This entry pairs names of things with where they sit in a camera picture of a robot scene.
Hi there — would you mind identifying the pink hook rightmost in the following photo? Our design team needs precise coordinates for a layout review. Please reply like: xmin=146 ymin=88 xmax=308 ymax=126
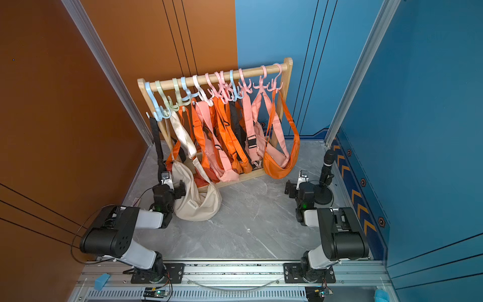
xmin=268 ymin=62 xmax=284 ymax=94

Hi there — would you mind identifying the blue cloth right corner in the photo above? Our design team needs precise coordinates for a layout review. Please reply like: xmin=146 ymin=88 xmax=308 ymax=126
xmin=374 ymin=289 xmax=391 ymax=302

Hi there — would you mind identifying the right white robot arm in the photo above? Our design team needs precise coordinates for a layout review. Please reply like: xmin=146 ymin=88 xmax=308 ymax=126
xmin=284 ymin=181 xmax=370 ymax=283

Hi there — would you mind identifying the blue sponge block left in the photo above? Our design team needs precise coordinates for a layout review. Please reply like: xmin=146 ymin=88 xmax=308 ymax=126
xmin=94 ymin=273 xmax=110 ymax=291

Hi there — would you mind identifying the orange crescent bag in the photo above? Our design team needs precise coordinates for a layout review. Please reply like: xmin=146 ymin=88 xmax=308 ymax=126
xmin=263 ymin=92 xmax=301 ymax=179

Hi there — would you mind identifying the circuit board right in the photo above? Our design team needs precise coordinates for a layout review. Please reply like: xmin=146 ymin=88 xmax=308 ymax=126
xmin=305 ymin=287 xmax=333 ymax=302

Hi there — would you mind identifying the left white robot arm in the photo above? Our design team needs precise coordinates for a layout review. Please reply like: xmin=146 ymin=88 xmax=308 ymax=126
xmin=79 ymin=181 xmax=186 ymax=284

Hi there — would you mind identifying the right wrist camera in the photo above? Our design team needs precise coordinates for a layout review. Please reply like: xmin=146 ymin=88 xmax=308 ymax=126
xmin=296 ymin=170 xmax=309 ymax=190

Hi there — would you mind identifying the green circuit board left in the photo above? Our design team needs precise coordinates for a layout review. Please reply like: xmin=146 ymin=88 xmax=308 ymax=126
xmin=143 ymin=288 xmax=171 ymax=301

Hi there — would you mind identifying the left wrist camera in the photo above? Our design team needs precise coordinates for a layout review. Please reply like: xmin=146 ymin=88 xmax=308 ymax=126
xmin=159 ymin=171 xmax=174 ymax=190

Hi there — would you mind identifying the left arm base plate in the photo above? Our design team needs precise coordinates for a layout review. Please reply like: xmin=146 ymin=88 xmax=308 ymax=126
xmin=130 ymin=263 xmax=185 ymax=285

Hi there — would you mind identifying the light blue hook leftmost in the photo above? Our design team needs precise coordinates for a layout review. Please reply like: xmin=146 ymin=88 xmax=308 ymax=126
xmin=144 ymin=82 xmax=171 ymax=122

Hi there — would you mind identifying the pink hook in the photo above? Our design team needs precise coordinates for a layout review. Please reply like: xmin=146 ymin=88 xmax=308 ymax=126
xmin=268 ymin=62 xmax=284 ymax=94
xmin=253 ymin=65 xmax=269 ymax=91

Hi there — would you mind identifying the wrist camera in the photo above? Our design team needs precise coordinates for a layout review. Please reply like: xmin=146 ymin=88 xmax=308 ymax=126
xmin=296 ymin=170 xmax=309 ymax=190
xmin=159 ymin=171 xmax=174 ymax=190

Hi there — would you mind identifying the pink bag middle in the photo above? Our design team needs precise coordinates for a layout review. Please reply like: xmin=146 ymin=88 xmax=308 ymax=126
xmin=192 ymin=101 xmax=239 ymax=182

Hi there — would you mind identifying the beige crescent bag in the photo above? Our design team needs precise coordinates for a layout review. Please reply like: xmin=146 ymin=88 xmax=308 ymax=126
xmin=166 ymin=112 xmax=222 ymax=221

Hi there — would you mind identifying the wooden clothes rack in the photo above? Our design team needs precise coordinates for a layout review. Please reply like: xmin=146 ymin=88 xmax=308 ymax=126
xmin=138 ymin=58 xmax=293 ymax=182

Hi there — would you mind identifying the pink waist bag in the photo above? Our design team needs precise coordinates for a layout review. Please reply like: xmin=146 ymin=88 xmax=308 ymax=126
xmin=244 ymin=88 xmax=290 ymax=168
xmin=242 ymin=89 xmax=265 ymax=167

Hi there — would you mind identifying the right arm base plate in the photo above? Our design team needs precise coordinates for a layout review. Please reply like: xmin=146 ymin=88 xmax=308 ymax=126
xmin=283 ymin=263 xmax=336 ymax=284

